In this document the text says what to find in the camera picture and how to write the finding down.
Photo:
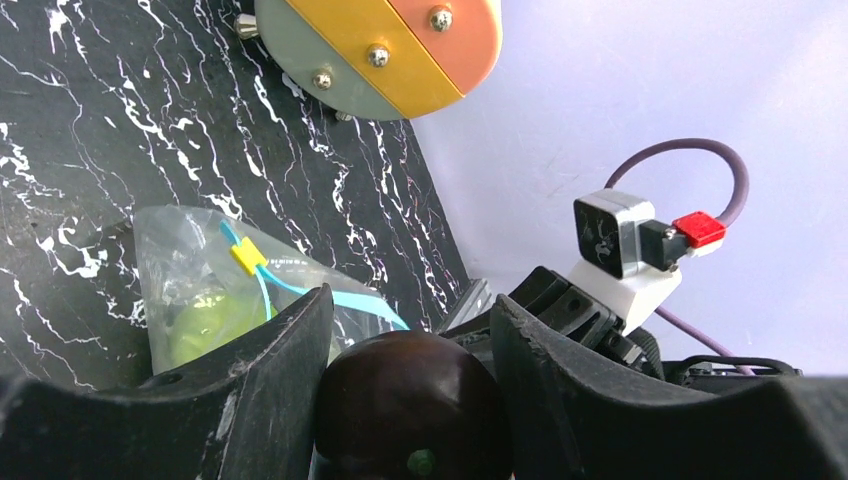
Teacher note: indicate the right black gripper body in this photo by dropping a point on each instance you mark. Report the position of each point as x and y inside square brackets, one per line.
[566, 309]

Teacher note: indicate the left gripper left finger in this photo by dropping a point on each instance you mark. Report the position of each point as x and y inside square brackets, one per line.
[241, 411]

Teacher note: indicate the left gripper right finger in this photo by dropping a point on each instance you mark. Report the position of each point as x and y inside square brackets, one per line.
[575, 414]

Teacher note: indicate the green cabbage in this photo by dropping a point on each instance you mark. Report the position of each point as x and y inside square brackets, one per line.
[205, 324]

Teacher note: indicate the clear zip top bag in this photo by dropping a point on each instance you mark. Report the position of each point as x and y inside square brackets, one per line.
[185, 252]

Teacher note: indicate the dark purple eggplant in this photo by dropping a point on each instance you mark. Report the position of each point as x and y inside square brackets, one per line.
[410, 405]

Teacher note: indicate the round drawer cabinet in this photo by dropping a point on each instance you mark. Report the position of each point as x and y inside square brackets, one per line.
[380, 60]

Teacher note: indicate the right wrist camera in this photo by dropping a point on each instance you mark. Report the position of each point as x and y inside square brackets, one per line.
[629, 260]

